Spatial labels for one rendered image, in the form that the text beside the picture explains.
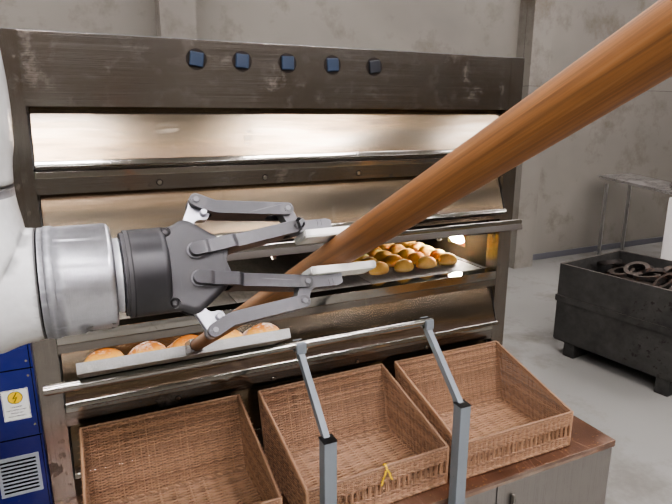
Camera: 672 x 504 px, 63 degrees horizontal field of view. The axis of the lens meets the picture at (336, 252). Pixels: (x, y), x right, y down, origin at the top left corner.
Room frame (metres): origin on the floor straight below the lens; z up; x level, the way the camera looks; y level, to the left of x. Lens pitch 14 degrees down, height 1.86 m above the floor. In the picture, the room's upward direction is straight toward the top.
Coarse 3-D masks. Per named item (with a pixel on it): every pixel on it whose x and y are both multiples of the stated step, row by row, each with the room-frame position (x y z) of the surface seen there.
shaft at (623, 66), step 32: (640, 32) 0.24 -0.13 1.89; (576, 64) 0.27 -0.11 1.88; (608, 64) 0.25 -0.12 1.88; (640, 64) 0.24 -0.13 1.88; (544, 96) 0.29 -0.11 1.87; (576, 96) 0.27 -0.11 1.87; (608, 96) 0.26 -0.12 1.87; (512, 128) 0.31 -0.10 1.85; (544, 128) 0.29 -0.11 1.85; (576, 128) 0.28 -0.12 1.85; (448, 160) 0.36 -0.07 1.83; (480, 160) 0.33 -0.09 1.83; (512, 160) 0.32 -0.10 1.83; (416, 192) 0.39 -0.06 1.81; (448, 192) 0.36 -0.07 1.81; (352, 224) 0.49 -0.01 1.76; (384, 224) 0.43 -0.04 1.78; (320, 256) 0.54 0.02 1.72; (352, 256) 0.50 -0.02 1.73
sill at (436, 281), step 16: (464, 272) 2.38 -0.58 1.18; (480, 272) 2.38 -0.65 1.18; (352, 288) 2.14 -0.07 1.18; (368, 288) 2.14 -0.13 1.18; (384, 288) 2.16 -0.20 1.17; (400, 288) 2.19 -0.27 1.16; (416, 288) 2.23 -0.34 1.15; (432, 288) 2.26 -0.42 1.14; (240, 304) 1.94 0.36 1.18; (320, 304) 2.04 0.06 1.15; (128, 320) 1.78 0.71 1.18; (144, 320) 1.78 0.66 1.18; (160, 320) 1.79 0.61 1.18; (176, 320) 1.81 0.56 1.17; (192, 320) 1.83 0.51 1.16; (64, 336) 1.66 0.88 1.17; (80, 336) 1.68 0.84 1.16; (96, 336) 1.70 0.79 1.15; (112, 336) 1.72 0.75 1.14
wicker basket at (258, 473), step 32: (160, 416) 1.74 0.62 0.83; (192, 416) 1.78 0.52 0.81; (224, 416) 1.82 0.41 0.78; (96, 448) 1.63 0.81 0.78; (128, 448) 1.67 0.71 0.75; (160, 448) 1.71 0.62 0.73; (192, 448) 1.75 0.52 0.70; (256, 448) 1.66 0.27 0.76; (128, 480) 1.64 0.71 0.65; (160, 480) 1.68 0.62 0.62; (192, 480) 1.72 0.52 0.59; (224, 480) 1.72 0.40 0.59; (256, 480) 1.67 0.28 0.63
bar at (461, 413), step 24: (336, 336) 1.66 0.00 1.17; (360, 336) 1.69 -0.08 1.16; (432, 336) 1.78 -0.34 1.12; (192, 360) 1.47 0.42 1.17; (216, 360) 1.49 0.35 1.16; (48, 384) 1.32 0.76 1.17; (72, 384) 1.33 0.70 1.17; (96, 384) 1.35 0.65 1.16; (312, 384) 1.53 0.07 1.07; (312, 408) 1.50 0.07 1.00; (456, 408) 1.61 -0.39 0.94; (456, 432) 1.61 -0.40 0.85; (336, 456) 1.41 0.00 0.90; (456, 456) 1.60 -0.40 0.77; (336, 480) 1.41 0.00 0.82; (456, 480) 1.59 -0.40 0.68
